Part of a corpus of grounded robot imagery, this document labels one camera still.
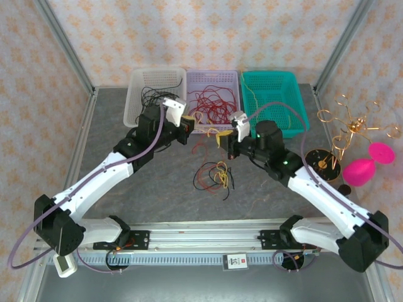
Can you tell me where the black cable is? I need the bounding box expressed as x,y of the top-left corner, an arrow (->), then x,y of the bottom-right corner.
135,80 -> 187,125
193,161 -> 236,201

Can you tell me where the white plastic basket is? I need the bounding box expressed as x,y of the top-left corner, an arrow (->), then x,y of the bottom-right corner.
123,66 -> 188,128

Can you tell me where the purple plastic basket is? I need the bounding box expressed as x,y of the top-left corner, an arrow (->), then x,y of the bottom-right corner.
185,69 -> 242,135

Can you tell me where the teal plastic basket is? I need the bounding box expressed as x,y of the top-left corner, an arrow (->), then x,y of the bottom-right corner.
241,70 -> 311,139

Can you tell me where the pink hourglass shaped object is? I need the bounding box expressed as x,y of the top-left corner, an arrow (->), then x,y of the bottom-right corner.
342,142 -> 396,188

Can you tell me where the white label card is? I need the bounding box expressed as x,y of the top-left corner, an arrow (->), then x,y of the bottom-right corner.
222,253 -> 249,271

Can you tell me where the white digital timer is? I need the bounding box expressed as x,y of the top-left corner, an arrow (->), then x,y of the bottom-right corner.
53,254 -> 78,278

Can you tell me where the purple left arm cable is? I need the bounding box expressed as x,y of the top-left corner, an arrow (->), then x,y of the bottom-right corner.
6,102 -> 166,274

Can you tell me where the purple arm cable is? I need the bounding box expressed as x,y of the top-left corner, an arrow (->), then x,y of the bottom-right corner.
6,102 -> 166,274
245,102 -> 403,274

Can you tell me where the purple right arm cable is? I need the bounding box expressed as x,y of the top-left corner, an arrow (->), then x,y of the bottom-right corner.
245,102 -> 403,274

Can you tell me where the aluminium table edge rail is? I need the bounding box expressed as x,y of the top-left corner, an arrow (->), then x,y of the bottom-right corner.
311,84 -> 394,302
17,87 -> 98,302

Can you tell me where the gold wire stand black base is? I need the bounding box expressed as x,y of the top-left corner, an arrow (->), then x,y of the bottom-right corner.
304,94 -> 403,183

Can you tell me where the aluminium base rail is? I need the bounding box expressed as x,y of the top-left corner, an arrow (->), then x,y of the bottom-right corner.
34,215 -> 378,257

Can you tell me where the aluminium frame post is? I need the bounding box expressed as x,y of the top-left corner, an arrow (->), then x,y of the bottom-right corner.
314,0 -> 375,92
33,0 -> 97,95

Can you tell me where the grey slotted cable duct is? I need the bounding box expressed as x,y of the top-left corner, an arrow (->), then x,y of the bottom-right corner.
47,253 -> 321,267

